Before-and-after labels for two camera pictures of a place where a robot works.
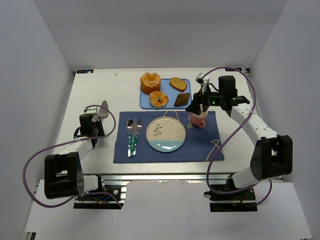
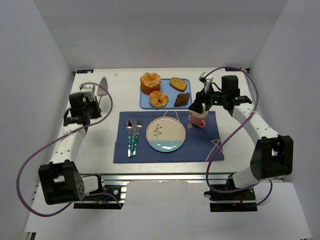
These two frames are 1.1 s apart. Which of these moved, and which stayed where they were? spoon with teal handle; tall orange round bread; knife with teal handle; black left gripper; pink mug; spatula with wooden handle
Moved: spatula with wooden handle; black left gripper
Stayed: pink mug; knife with teal handle; spoon with teal handle; tall orange round bread
